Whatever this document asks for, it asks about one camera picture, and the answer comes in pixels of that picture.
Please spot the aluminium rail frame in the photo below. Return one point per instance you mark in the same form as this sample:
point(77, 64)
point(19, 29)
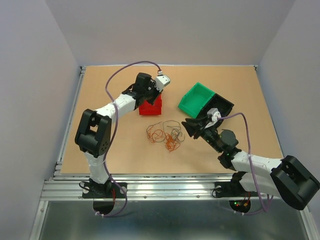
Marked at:
point(169, 194)

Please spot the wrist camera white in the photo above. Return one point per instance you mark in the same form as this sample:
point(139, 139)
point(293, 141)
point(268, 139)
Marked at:
point(213, 115)
point(161, 81)

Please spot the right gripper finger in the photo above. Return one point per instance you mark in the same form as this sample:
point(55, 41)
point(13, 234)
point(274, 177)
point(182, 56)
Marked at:
point(193, 128)
point(201, 120)

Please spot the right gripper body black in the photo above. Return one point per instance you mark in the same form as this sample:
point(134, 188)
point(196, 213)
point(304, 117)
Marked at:
point(209, 134)

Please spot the red plastic bin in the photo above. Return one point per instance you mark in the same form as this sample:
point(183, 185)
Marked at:
point(147, 109)

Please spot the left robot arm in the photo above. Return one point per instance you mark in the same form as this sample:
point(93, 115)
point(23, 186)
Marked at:
point(94, 137)

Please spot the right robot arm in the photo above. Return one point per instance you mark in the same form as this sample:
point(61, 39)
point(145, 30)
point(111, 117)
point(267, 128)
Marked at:
point(286, 178)

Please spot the green plastic bin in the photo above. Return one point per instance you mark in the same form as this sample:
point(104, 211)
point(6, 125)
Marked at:
point(195, 100)

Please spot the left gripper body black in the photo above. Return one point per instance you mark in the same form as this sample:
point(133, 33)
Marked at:
point(152, 93)

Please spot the black plastic bin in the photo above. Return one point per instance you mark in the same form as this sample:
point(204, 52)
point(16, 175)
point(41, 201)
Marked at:
point(223, 105)

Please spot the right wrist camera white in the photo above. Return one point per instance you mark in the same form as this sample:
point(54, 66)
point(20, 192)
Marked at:
point(213, 115)

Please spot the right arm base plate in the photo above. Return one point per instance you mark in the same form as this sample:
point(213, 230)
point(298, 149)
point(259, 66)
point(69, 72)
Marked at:
point(228, 189)

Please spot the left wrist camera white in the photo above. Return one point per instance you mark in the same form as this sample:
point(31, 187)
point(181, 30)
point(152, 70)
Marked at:
point(161, 81)

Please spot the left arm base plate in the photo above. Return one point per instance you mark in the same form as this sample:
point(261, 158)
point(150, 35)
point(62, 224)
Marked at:
point(90, 190)

